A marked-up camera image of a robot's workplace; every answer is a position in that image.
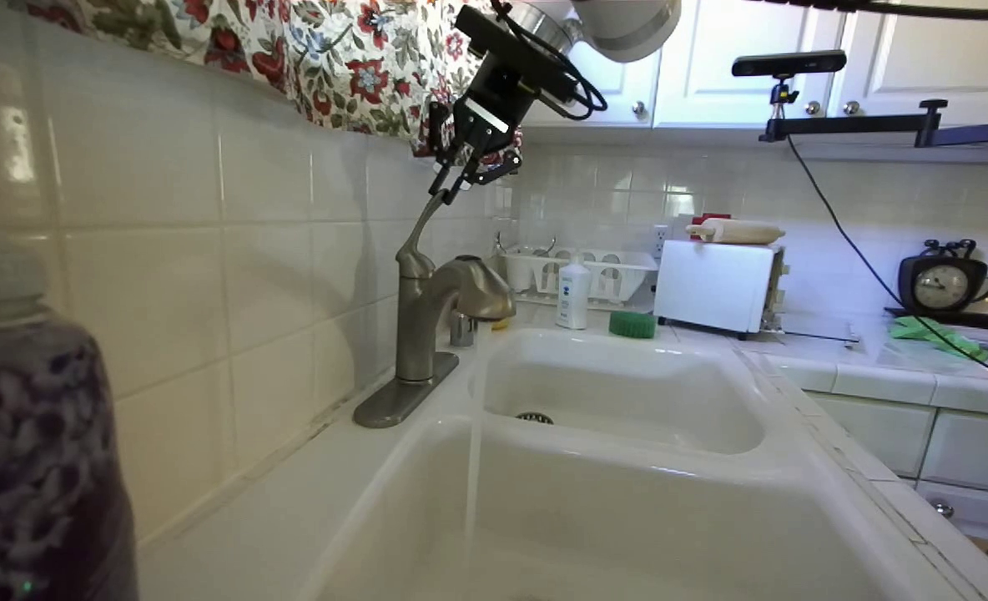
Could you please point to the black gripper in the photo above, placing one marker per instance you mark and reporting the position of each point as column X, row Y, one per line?
column 493, row 106

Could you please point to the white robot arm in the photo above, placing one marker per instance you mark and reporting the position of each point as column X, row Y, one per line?
column 629, row 20

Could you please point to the grey metal faucet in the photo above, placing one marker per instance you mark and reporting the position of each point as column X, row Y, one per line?
column 429, row 323

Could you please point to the white cabinet door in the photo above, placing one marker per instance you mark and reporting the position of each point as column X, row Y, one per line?
column 739, row 46
column 951, row 53
column 615, row 90

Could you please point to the white soap bottle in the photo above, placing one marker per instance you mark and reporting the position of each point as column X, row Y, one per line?
column 572, row 296

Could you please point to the floral curtain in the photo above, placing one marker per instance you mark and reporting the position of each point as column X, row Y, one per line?
column 328, row 53

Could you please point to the metal cabinet knob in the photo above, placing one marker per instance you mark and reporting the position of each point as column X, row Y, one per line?
column 812, row 108
column 638, row 111
column 852, row 108

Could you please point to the white dish rack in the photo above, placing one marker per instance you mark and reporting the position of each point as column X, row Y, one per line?
column 615, row 273

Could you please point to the green sponge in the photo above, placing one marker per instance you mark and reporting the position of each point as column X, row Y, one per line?
column 634, row 326

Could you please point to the metal sink drain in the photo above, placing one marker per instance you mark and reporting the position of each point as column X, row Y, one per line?
column 535, row 420

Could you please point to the white toaster box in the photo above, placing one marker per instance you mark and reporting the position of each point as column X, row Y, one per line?
column 717, row 286

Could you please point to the white double basin sink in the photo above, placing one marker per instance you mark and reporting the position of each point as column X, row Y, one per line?
column 629, row 502

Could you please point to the black round clock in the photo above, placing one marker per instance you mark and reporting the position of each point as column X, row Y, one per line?
column 947, row 286

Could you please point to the green cloth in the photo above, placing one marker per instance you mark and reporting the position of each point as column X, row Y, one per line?
column 941, row 336

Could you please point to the jar with purple contents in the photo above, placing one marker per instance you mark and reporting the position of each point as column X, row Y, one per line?
column 39, row 444

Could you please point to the white lower cabinet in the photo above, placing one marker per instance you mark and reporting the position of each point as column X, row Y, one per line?
column 941, row 444

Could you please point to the black bar camera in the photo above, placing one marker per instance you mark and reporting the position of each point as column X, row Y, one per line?
column 788, row 62

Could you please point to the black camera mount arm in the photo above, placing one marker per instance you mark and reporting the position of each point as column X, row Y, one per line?
column 851, row 126

